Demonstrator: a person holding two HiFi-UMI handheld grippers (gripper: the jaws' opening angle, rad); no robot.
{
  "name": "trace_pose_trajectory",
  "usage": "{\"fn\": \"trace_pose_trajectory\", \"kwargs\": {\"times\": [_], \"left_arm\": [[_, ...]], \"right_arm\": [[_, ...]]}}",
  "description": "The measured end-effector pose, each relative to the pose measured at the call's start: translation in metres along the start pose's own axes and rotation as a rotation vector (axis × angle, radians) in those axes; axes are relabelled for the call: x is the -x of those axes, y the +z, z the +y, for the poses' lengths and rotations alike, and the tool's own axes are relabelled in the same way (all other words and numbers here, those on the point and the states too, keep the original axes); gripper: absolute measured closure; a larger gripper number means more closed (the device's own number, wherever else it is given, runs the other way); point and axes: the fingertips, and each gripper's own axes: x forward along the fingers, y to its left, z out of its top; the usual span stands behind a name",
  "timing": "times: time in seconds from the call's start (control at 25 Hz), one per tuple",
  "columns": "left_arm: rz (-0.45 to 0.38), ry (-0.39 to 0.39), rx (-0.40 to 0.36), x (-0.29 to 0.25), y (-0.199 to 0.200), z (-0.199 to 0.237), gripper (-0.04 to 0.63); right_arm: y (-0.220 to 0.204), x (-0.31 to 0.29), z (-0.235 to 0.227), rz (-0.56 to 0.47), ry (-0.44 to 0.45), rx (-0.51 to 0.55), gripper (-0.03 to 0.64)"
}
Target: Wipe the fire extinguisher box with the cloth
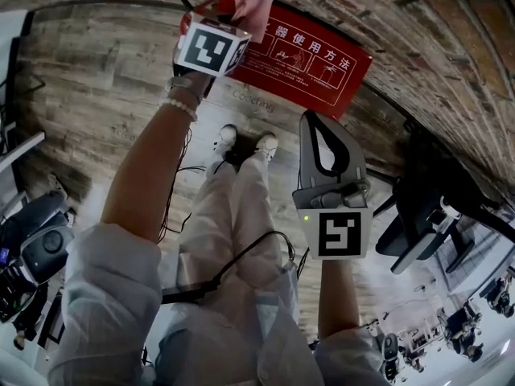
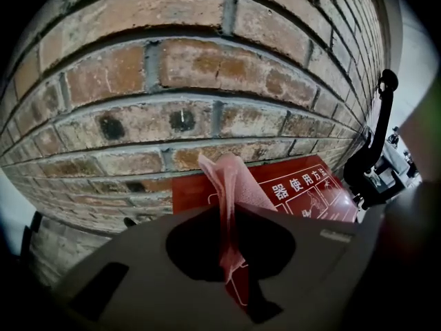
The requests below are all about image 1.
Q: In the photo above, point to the red fire extinguisher box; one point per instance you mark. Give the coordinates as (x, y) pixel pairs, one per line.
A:
(322, 75)

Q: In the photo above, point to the grey and black robot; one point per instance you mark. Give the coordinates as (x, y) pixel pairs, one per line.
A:
(389, 352)

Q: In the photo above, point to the person's white shoe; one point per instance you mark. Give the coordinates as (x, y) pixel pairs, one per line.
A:
(227, 135)
(267, 143)

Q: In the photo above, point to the person's right white shoe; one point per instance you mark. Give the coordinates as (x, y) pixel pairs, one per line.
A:
(267, 143)

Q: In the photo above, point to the white and black robot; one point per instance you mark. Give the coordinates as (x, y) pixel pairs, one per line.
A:
(44, 247)

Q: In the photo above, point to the person's left forearm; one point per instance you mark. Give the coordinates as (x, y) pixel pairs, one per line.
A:
(141, 175)

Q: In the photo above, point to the black office chair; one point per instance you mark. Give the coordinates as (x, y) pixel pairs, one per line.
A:
(418, 223)

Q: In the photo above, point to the person's right forearm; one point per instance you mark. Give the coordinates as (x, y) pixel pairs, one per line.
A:
(338, 296)

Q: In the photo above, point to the pink cloth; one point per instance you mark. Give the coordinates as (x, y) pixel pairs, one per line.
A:
(253, 12)

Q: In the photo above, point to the grey shirt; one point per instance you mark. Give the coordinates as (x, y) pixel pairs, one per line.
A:
(120, 296)

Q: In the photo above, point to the beige trousers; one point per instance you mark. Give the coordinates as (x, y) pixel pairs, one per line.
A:
(241, 199)

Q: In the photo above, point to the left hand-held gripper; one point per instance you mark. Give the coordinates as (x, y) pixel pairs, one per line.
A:
(209, 48)

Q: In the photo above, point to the small white camera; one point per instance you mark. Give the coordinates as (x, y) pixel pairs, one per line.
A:
(450, 211)

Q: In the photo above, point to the person's left white shoe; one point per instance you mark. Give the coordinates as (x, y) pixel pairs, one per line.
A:
(227, 135)

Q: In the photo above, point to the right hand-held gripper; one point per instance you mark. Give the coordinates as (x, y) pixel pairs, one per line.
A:
(338, 231)

